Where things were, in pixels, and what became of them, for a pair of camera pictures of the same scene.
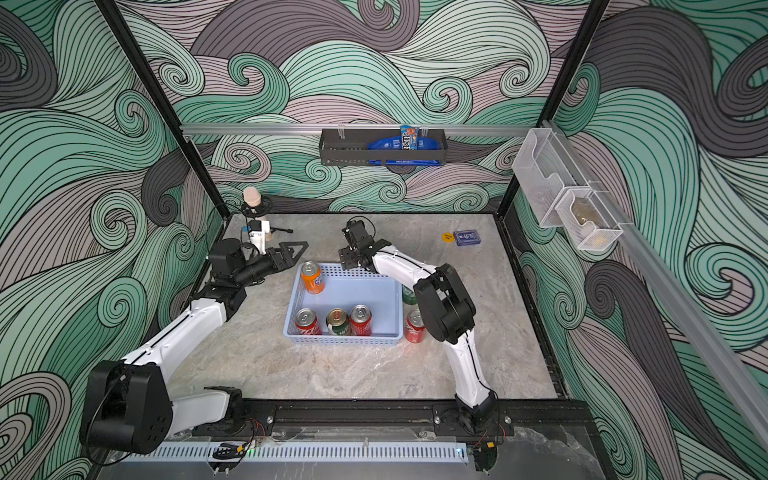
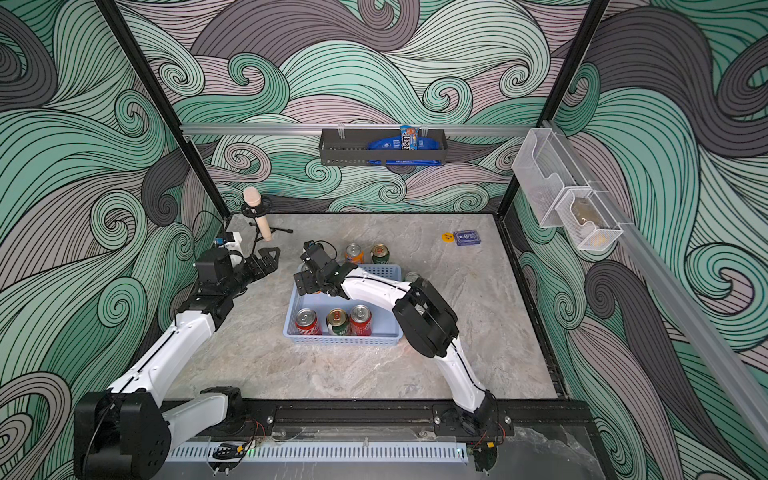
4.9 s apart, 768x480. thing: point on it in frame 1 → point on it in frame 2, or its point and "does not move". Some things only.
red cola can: [361, 320] does not move
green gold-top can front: [338, 318] does not move
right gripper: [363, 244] → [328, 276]
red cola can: [306, 322] does not move
